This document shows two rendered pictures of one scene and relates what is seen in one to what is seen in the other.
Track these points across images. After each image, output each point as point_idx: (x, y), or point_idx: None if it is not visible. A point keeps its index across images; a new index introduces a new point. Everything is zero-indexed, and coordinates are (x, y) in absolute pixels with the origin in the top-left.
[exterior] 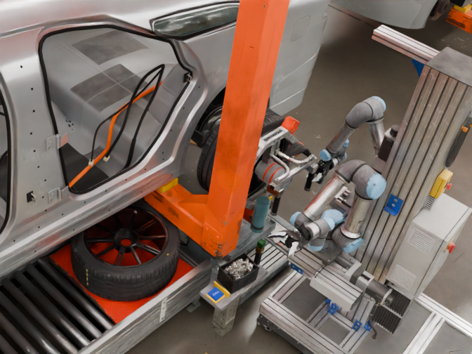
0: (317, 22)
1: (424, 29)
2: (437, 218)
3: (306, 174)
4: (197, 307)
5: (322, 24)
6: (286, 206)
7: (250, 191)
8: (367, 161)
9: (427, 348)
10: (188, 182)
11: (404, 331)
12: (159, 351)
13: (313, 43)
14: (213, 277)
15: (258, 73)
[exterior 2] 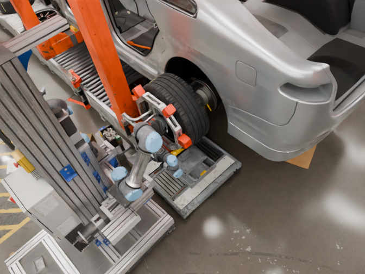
0: (269, 87)
1: None
2: (24, 179)
3: (272, 226)
4: (137, 151)
5: (280, 98)
6: (227, 206)
7: (168, 135)
8: None
9: (63, 273)
10: (241, 143)
11: (80, 259)
12: None
13: (269, 108)
14: None
15: (68, 1)
